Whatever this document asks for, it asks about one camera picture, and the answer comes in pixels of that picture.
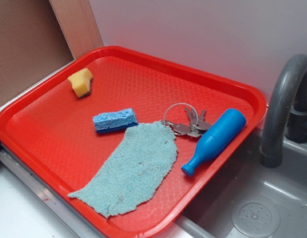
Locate blue sponge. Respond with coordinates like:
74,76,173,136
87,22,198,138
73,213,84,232
92,108,138,133

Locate yellow sponge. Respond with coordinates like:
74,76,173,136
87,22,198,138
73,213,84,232
67,68,93,98

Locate silver key bunch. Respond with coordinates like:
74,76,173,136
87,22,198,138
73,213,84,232
161,103,211,138

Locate light blue cloth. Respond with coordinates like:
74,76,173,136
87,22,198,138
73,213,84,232
68,122,178,218

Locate blue plastic bottle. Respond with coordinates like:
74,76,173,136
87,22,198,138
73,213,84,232
181,109,246,177

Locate grey plastic sink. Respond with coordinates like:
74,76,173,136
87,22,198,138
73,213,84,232
176,130,307,238

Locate grey faucet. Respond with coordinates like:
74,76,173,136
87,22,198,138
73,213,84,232
259,54,307,168

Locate brown cardboard panel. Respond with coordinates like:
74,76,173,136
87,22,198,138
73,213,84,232
0,0,103,107

